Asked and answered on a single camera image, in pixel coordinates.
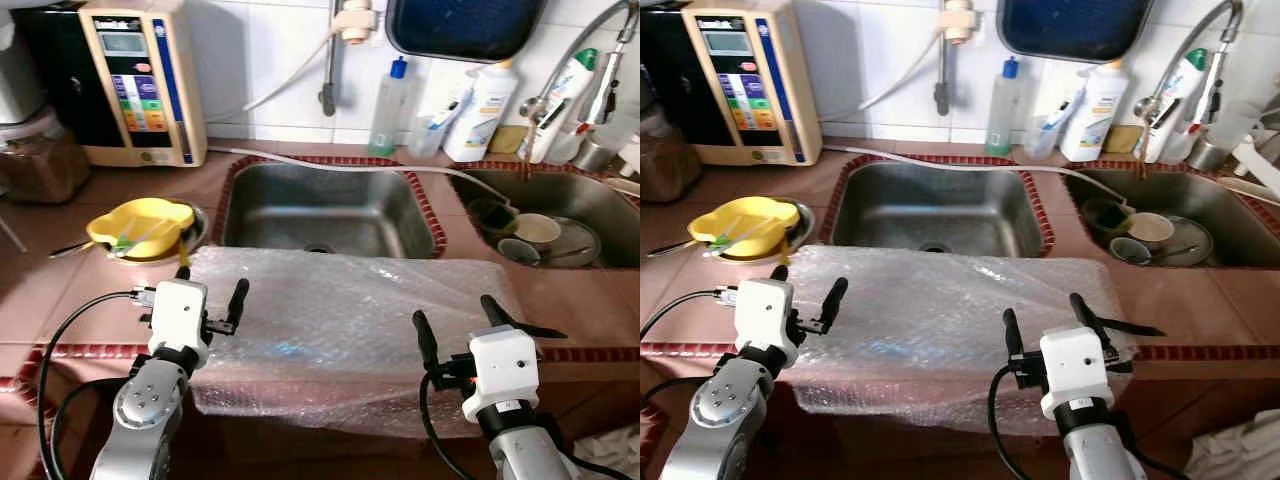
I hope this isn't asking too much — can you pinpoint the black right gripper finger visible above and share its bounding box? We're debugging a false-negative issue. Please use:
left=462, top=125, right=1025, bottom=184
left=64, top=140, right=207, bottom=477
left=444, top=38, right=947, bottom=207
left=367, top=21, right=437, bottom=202
left=480, top=294, right=526, bottom=336
left=1068, top=292, right=1116, bottom=336
left=412, top=310, right=443, bottom=376
left=1000, top=307, right=1026, bottom=371

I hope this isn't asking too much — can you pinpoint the steel bowl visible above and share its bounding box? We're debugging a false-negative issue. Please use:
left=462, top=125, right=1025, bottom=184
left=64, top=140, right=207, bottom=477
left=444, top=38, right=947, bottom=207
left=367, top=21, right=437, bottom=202
left=705, top=203, right=816, bottom=266
left=105, top=203, right=211, bottom=266

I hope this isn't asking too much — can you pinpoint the yellow plastic bowl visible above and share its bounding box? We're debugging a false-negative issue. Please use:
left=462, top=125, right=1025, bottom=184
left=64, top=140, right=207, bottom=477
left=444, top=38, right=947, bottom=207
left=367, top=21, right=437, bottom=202
left=688, top=197, right=801, bottom=261
left=86, top=198, right=197, bottom=261

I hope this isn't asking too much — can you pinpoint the clear bubble wrap sheet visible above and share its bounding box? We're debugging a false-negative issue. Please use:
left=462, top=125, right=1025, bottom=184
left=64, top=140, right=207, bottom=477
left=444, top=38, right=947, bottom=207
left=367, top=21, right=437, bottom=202
left=785, top=245, right=1141, bottom=441
left=185, top=245, right=546, bottom=441

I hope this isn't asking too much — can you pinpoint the small dark bowl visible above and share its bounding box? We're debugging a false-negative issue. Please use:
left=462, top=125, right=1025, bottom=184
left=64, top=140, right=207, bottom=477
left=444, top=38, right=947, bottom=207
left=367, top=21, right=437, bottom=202
left=1110, top=237, right=1153, bottom=267
left=497, top=237, right=541, bottom=267

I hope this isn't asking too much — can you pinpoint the beige ceramic bowl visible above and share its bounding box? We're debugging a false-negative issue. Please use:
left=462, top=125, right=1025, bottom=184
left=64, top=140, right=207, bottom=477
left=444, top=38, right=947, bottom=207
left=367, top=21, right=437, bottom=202
left=510, top=212, right=563, bottom=251
left=1127, top=212, right=1176, bottom=251

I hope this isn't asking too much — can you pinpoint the dark green mug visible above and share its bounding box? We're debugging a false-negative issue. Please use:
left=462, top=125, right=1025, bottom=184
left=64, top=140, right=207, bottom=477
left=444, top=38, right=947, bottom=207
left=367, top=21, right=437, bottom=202
left=470, top=197, right=519, bottom=241
left=1085, top=197, right=1131, bottom=241

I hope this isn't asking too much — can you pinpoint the steel plate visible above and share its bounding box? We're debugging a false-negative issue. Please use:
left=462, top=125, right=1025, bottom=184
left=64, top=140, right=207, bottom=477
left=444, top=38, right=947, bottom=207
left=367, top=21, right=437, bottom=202
left=545, top=215, right=603, bottom=269
left=1160, top=215, right=1216, bottom=269

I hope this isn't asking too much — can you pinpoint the large steel sink basin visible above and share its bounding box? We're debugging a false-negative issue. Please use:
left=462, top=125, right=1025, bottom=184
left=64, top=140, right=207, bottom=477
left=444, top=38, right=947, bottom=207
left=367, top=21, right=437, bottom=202
left=830, top=160, right=1051, bottom=259
left=222, top=160, right=438, bottom=259

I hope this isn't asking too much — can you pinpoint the jar of brown powder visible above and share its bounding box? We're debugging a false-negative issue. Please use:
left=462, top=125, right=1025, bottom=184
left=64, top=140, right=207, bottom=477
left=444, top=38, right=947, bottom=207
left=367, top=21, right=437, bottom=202
left=640, top=130, right=701, bottom=204
left=0, top=125, right=93, bottom=206

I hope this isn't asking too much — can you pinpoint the white cloth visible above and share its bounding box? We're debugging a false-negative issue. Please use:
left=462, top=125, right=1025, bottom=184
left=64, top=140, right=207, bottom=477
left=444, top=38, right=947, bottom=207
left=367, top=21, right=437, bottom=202
left=1185, top=410, right=1280, bottom=480
left=575, top=425, right=641, bottom=480

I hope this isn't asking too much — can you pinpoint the clear plastic cup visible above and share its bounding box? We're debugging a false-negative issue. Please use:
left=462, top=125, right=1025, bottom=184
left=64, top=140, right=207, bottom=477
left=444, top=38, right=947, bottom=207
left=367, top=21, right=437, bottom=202
left=1023, top=112, right=1061, bottom=159
left=408, top=112, right=446, bottom=159

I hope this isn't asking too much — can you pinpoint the steel cup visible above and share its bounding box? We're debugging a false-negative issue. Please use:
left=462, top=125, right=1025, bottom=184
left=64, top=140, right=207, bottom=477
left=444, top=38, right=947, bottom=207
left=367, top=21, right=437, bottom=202
left=1190, top=135, right=1236, bottom=171
left=575, top=138, right=621, bottom=173

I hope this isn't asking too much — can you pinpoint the beige black water ionizer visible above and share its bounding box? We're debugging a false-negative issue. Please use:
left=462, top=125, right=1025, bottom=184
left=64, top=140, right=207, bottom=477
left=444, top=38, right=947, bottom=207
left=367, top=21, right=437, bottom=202
left=645, top=0, right=823, bottom=168
left=15, top=0, right=208, bottom=168

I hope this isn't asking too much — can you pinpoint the white detergent bottle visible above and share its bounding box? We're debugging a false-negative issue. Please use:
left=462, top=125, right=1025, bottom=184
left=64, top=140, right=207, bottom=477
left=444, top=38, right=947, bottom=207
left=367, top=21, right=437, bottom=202
left=443, top=60, right=519, bottom=163
left=1060, top=60, right=1131, bottom=163

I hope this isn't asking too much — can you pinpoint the white blue tube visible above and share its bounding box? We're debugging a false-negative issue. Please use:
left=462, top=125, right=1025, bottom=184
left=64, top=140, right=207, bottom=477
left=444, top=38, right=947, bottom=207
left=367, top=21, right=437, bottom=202
left=430, top=85, right=476, bottom=131
left=1040, top=85, right=1086, bottom=131

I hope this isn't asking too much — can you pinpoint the white bottle with green cap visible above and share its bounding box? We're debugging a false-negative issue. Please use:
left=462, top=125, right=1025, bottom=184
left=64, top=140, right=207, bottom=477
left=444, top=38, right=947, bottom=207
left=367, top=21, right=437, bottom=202
left=1140, top=48, right=1209, bottom=164
left=525, top=48, right=599, bottom=164

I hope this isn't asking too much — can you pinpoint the clear bottle with blue cap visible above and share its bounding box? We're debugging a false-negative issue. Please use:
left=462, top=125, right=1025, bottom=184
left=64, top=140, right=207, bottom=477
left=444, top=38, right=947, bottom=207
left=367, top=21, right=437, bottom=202
left=985, top=57, right=1026, bottom=157
left=367, top=57, right=411, bottom=157

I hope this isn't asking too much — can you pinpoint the chrome gooseneck faucet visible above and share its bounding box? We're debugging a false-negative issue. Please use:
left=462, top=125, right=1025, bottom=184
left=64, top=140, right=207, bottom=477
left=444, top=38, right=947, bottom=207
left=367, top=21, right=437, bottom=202
left=518, top=0, right=641, bottom=131
left=1133, top=0, right=1246, bottom=131

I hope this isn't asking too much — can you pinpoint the frosted white container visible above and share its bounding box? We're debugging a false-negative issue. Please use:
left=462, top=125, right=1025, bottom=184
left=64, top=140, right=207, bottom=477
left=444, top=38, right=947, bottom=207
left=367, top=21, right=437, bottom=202
left=0, top=15, right=49, bottom=129

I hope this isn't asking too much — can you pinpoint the dark hanging tray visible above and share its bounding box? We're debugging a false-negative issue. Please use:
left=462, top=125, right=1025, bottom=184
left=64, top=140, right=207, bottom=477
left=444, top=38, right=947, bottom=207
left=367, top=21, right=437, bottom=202
left=997, top=0, right=1156, bottom=63
left=385, top=0, right=549, bottom=63

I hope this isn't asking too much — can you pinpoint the beige water diverter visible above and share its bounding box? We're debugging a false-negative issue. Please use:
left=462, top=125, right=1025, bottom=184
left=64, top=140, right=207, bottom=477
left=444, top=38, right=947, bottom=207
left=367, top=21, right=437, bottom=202
left=938, top=0, right=979, bottom=46
left=335, top=0, right=381, bottom=46

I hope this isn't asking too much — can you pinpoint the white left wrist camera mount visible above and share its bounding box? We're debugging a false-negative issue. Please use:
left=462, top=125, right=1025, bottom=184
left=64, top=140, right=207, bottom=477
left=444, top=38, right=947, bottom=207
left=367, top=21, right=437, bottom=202
left=733, top=277, right=796, bottom=351
left=148, top=278, right=209, bottom=351

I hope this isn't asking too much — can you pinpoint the thin white hose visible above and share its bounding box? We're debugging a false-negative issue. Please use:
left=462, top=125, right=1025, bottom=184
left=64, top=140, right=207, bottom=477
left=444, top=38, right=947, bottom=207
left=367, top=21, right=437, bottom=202
left=820, top=35, right=961, bottom=126
left=205, top=35, right=351, bottom=126

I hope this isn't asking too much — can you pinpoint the metal wall pipe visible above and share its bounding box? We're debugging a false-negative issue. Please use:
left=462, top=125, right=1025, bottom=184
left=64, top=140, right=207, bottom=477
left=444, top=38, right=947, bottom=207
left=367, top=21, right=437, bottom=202
left=318, top=0, right=341, bottom=118
left=932, top=0, right=951, bottom=116

